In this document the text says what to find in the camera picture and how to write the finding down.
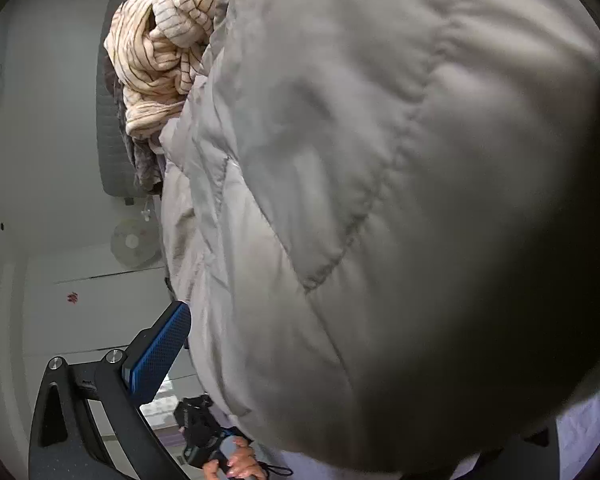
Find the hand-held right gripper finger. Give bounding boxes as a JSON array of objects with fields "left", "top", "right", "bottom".
[{"left": 27, "top": 300, "right": 193, "bottom": 480}]

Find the person's left hand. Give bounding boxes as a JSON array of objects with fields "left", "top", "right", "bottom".
[{"left": 202, "top": 435, "right": 266, "bottom": 480}]

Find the grey quilted headboard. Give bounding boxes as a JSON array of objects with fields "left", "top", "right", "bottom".
[{"left": 96, "top": 0, "right": 163, "bottom": 198}]

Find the beige puffer jacket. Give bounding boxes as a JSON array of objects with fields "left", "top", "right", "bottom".
[{"left": 157, "top": 0, "right": 600, "bottom": 480}]

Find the white wardrobe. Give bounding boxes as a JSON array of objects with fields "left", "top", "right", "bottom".
[{"left": 0, "top": 245, "right": 206, "bottom": 411}]

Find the cream striped robe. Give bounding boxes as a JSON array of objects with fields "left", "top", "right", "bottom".
[{"left": 104, "top": 0, "right": 241, "bottom": 141}]

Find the brown fleece garment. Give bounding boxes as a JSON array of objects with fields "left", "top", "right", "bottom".
[{"left": 111, "top": 0, "right": 168, "bottom": 196}]

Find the white fan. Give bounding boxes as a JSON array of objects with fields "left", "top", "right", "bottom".
[{"left": 111, "top": 220, "right": 163, "bottom": 269}]

